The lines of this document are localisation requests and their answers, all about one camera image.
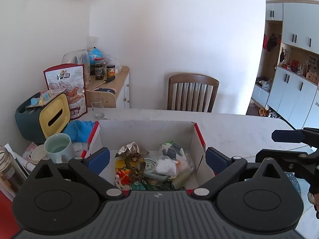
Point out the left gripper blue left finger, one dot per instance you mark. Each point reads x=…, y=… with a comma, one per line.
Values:
x=89, y=170

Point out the pale green mug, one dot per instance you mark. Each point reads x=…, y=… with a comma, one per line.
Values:
x=59, y=148

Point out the dark jar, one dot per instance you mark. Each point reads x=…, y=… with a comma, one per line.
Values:
x=99, y=71

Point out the yellow green tissue box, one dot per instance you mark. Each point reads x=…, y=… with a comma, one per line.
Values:
x=36, y=124

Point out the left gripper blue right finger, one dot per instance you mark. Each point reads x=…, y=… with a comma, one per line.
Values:
x=227, y=171

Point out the orange label jar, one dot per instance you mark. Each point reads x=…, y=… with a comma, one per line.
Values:
x=110, y=71

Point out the glass jar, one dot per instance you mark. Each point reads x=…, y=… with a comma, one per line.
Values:
x=12, y=177

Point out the clear plastic bag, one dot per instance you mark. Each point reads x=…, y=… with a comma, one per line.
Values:
x=166, y=166

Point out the gold foil bag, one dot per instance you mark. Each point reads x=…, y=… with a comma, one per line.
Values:
x=132, y=150

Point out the round coil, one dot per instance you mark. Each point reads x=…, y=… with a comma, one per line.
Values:
x=150, y=170

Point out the right hand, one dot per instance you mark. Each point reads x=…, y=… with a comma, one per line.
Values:
x=314, y=199

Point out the red snack bag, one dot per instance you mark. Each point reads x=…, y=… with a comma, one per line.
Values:
x=69, y=78

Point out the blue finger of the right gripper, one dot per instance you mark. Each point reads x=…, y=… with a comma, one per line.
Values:
x=287, y=160
x=306, y=135

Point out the red white cardboard box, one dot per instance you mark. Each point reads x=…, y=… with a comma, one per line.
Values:
x=150, y=134

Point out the white wall cupboard unit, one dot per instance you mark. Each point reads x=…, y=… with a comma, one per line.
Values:
x=287, y=80

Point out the blue glove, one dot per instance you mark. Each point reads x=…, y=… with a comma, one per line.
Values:
x=79, y=131

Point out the yellow small box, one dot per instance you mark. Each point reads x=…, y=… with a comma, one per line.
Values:
x=120, y=165

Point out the red plush horse keychain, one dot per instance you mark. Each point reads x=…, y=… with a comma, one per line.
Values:
x=122, y=177

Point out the clear drinking glass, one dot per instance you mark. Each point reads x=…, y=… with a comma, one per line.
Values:
x=97, y=107

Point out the green plastic toy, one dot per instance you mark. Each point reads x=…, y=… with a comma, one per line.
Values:
x=145, y=184

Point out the clear bag with socks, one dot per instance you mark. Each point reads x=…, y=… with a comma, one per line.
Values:
x=181, y=157

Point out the white wooden sideboard cabinet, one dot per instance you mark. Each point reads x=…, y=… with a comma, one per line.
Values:
x=115, y=94

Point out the brown wooden chair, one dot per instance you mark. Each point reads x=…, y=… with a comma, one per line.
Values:
x=192, y=92

